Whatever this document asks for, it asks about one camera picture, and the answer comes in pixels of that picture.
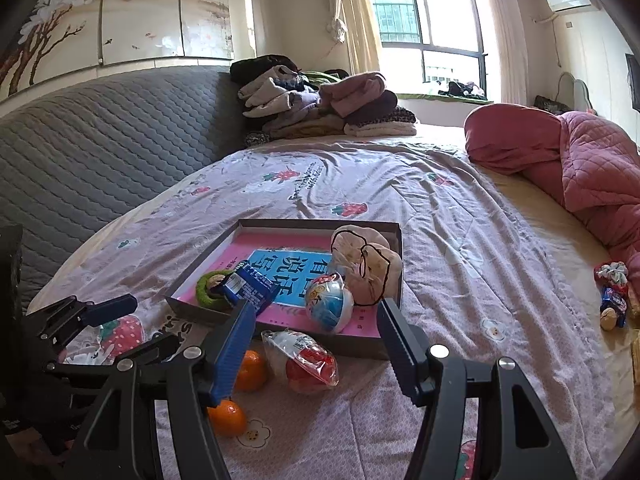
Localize orange tangerine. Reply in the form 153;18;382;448
207;399;248;437
234;349;268;393

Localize strawberry printed bed sheet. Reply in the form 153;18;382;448
25;135;621;480

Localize white face mask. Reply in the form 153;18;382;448
330;225;403;307

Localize pink blue book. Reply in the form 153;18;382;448
175;230;401;341

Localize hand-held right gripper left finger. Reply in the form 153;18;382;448
65;300;258;480

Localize wall television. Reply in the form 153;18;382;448
625;52;640;111

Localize blue toy egg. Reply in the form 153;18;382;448
305;275;355;333

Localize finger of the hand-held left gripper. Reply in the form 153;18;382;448
50;334;181;378
25;294;138;348

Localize pink quilt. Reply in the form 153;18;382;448
464;103;640;301

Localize floral painted wall panel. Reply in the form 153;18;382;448
0;0;236;101

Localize grey quilted headboard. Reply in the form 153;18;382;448
0;64;251;311

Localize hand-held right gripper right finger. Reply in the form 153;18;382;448
376;298;576;480

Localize small wrapped candies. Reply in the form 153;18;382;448
595;260;640;331

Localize green hair scrunchie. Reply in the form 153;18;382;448
196;270;241;308

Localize dark clothes on windowsill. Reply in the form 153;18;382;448
440;80;486;98

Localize window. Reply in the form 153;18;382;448
365;0;488;91

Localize pile of folded clothes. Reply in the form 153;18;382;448
230;55;418;148

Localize cream curtain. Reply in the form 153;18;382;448
477;0;528;106
330;0;383;96

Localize grey cardboard box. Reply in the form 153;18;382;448
165;218;403;361

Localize blue cookie packet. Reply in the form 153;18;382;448
220;260;281;316

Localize white red toy egg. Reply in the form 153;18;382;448
261;329;341;395

